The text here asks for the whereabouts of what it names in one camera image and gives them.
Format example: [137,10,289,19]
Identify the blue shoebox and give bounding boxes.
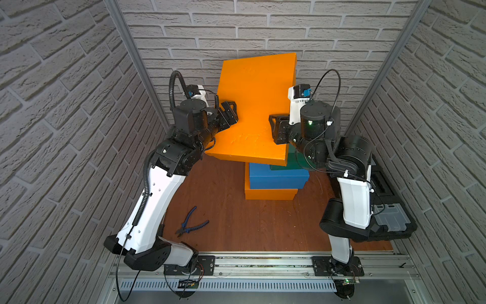
[248,163,310,189]

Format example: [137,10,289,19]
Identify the orange shoebox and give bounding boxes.
[244,172,298,201]
[207,53,297,166]

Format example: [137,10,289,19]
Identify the green shoebox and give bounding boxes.
[270,144,310,171]

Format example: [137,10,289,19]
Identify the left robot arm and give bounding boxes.
[104,99,239,272]

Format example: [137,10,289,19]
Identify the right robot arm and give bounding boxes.
[269,101,373,269]

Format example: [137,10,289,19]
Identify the black plastic toolbox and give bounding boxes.
[352,157,417,242]

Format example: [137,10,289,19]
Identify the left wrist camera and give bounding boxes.
[168,70,219,122]

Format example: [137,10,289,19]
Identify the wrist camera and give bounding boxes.
[288,84,312,125]
[168,70,219,122]

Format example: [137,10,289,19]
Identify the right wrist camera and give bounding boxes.
[288,84,312,125]

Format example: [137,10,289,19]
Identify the blue handled pliers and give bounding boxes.
[174,206,210,238]

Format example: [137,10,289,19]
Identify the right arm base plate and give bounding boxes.
[311,256,365,277]

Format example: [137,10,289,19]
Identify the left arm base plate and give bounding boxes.
[164,255,216,278]

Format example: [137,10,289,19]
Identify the left corner aluminium post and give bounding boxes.
[105,0,170,132]

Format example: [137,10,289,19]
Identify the corner aluminium post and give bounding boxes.
[105,0,170,132]
[345,0,432,136]

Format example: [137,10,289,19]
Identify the aluminium front rail frame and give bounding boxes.
[92,252,432,303]

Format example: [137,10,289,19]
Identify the right corner aluminium post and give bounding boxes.
[345,0,432,136]

